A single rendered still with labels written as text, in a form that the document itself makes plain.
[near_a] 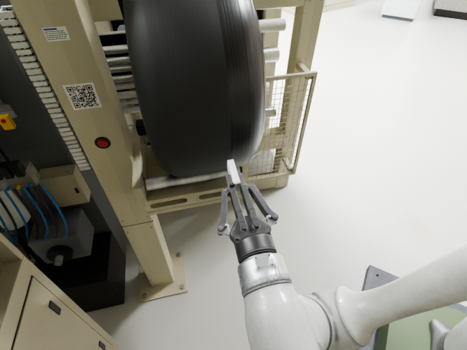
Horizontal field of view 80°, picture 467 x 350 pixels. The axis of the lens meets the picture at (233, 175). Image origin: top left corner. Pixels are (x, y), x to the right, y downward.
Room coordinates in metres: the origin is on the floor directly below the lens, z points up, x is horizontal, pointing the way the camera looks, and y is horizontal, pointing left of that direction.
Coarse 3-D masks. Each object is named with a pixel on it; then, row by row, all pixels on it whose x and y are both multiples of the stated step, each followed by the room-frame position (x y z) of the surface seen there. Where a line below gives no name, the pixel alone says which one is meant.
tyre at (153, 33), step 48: (144, 0) 0.68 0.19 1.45; (192, 0) 0.69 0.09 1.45; (240, 0) 0.71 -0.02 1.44; (144, 48) 0.60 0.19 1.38; (192, 48) 0.61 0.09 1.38; (240, 48) 0.63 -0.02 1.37; (144, 96) 0.56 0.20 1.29; (192, 96) 0.56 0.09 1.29; (240, 96) 0.58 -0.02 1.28; (192, 144) 0.54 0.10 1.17; (240, 144) 0.57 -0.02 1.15
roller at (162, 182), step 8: (240, 168) 0.72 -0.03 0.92; (160, 176) 0.67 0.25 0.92; (168, 176) 0.67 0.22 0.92; (176, 176) 0.67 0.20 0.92; (192, 176) 0.68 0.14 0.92; (200, 176) 0.68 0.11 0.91; (208, 176) 0.68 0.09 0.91; (216, 176) 0.69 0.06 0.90; (224, 176) 0.69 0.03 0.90; (144, 184) 0.64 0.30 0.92; (152, 184) 0.64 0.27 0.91; (160, 184) 0.64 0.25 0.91; (168, 184) 0.65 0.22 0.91; (176, 184) 0.65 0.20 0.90; (184, 184) 0.66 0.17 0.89
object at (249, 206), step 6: (246, 186) 0.41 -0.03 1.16; (246, 192) 0.39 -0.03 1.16; (246, 198) 0.38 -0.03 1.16; (246, 204) 0.37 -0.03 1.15; (252, 204) 0.36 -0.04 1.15; (246, 210) 0.36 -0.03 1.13; (252, 210) 0.35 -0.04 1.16; (252, 216) 0.33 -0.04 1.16; (252, 222) 0.32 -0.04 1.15; (258, 222) 0.32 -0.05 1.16
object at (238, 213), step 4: (232, 184) 0.41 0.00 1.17; (232, 188) 0.40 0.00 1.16; (232, 192) 0.39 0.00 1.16; (232, 196) 0.38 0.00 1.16; (236, 196) 0.38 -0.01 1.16; (232, 200) 0.38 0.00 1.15; (236, 200) 0.37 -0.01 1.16; (232, 204) 0.38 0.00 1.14; (236, 204) 0.36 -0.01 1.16; (236, 208) 0.35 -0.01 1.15; (240, 208) 0.35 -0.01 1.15; (236, 212) 0.34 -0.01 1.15; (240, 212) 0.34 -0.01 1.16; (236, 216) 0.34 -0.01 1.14; (240, 216) 0.33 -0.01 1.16; (240, 220) 0.32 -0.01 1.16; (244, 220) 0.32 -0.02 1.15; (240, 224) 0.31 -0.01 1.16; (244, 224) 0.31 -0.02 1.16; (244, 228) 0.30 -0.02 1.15
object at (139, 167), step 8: (136, 136) 0.86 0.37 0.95; (136, 144) 0.81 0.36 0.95; (144, 144) 0.89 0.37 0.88; (136, 152) 0.77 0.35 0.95; (144, 152) 0.84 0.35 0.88; (136, 160) 0.72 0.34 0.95; (144, 160) 0.79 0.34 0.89; (136, 168) 0.68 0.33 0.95; (144, 168) 0.74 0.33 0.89; (136, 176) 0.64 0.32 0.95; (144, 176) 0.70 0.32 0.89; (136, 184) 0.61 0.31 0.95; (136, 192) 0.59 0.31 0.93; (144, 192) 0.62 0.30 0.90; (136, 200) 0.59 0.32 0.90; (144, 200) 0.59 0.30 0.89
